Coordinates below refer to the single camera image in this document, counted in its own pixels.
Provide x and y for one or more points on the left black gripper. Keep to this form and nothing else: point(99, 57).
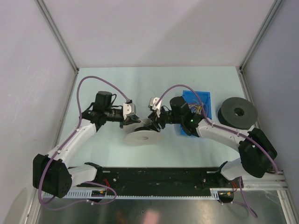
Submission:
point(129, 120)

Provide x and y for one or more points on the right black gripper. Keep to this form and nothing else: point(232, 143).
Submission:
point(153, 116)

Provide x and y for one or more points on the white cable spool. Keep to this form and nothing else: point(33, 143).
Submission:
point(141, 134)

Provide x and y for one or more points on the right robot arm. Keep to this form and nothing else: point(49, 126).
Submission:
point(256, 153)

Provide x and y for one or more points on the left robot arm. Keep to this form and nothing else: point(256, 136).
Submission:
point(52, 172)

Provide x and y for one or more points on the blue plastic bin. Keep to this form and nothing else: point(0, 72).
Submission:
point(194, 103)

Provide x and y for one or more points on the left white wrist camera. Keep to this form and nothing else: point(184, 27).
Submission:
point(129, 109)

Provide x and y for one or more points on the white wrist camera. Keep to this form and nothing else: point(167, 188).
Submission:
point(155, 107)
point(129, 109)

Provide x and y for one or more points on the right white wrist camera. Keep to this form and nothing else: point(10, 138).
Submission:
point(155, 107)

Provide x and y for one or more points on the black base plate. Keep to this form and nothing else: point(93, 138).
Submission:
point(164, 182)

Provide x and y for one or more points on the dark grey cable spool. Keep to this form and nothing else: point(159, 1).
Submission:
point(238, 113)

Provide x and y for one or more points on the slotted grey cable duct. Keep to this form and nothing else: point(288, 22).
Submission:
point(95, 194)

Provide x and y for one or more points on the right aluminium frame post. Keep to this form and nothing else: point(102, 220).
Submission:
point(274, 9)

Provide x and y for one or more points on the aluminium frame post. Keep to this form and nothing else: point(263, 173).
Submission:
point(56, 33)
point(274, 9)

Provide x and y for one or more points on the left aluminium frame post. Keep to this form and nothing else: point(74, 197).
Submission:
point(56, 33)

